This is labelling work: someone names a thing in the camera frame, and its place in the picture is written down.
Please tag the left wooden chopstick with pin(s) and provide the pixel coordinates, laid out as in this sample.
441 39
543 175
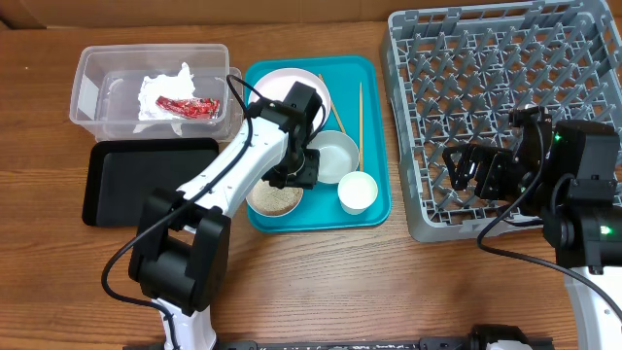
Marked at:
333 109

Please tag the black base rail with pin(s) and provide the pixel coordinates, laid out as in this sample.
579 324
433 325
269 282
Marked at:
481 337

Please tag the clear plastic bin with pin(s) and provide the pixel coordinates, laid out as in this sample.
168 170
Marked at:
108 80

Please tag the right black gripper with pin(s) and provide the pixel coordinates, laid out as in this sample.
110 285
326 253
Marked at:
494 164

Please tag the red snack wrapper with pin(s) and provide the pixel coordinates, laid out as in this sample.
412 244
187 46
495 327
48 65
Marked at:
192 108

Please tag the teal serving tray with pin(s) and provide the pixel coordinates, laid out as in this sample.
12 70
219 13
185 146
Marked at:
320 207

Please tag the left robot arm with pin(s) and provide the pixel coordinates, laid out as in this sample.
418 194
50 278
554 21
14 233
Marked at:
180 254

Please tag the white paper cup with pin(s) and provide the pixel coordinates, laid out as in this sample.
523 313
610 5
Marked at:
356 192

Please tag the black plastic tray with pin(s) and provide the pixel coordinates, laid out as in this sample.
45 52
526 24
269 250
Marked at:
121 174

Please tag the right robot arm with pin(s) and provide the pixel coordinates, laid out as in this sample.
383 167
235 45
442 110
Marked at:
561 175

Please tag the pink round plate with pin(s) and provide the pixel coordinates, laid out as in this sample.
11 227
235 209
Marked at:
277 85

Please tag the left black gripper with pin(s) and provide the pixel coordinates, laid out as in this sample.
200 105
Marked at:
306 176

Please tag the pink bowl with rice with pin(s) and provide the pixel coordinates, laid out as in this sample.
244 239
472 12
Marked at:
273 202

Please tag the white napkin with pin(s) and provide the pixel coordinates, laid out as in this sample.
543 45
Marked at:
176 87

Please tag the grey dishwasher rack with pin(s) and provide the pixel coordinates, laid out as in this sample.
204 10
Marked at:
452 75

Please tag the grey-green bowl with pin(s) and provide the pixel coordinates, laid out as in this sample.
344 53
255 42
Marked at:
339 155

